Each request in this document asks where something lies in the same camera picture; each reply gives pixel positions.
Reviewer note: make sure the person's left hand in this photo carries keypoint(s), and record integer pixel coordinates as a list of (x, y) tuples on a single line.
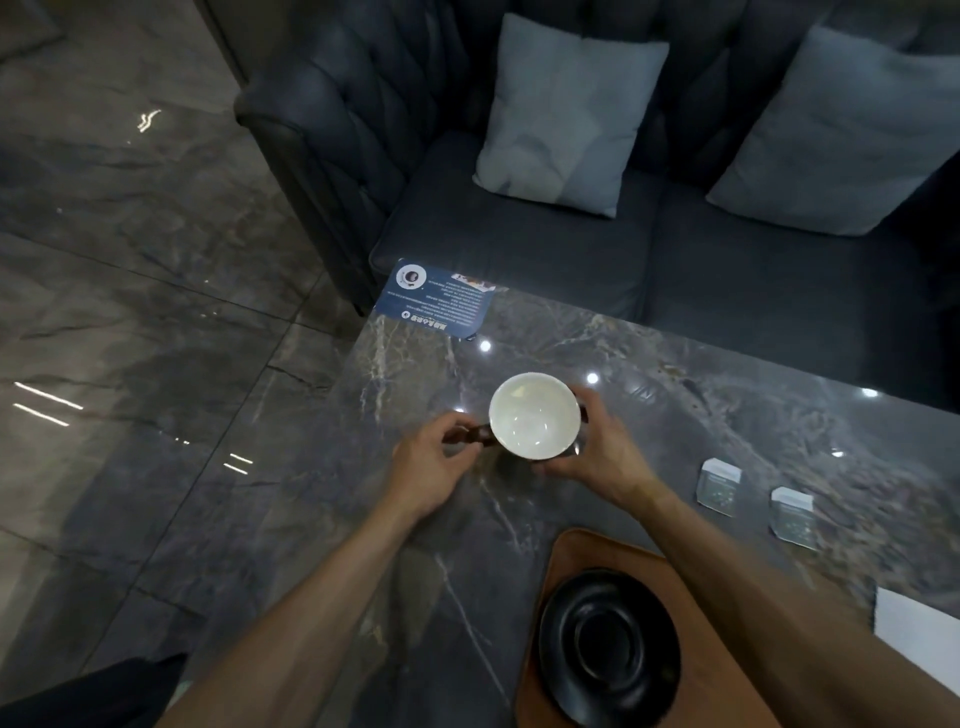
[(424, 467)]

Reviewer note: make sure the person's right hand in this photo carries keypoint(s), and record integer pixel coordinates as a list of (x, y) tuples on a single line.
[(611, 454)]

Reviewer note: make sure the person's right thumb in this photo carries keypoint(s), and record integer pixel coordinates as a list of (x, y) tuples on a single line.
[(559, 463)]

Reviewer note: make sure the person's left thumb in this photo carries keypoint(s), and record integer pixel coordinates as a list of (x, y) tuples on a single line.
[(459, 441)]

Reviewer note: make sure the person's left forearm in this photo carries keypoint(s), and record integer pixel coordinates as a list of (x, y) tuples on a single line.
[(315, 607)]

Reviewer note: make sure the person's right forearm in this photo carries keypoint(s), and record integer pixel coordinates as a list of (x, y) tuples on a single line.
[(780, 611)]

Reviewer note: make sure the blue printed card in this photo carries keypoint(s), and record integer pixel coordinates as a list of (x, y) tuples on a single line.
[(437, 300)]

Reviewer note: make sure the clear tea bag packet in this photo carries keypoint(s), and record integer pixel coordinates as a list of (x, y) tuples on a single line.
[(718, 486), (793, 514)]

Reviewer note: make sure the black saucer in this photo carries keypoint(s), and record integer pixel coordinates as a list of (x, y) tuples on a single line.
[(609, 646)]

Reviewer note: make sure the brown wooden tray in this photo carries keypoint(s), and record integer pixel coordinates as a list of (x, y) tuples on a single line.
[(705, 652)]

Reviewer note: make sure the dark leather sofa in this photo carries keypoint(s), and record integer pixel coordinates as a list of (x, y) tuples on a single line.
[(675, 210)]

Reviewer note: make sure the grey cushion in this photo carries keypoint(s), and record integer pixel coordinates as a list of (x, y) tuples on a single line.
[(566, 112), (840, 135)]

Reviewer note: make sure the white paper napkin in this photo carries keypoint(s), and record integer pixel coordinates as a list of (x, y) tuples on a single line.
[(919, 626)]

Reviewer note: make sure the person's dark trousers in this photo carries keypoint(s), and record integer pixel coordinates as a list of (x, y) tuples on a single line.
[(90, 694)]

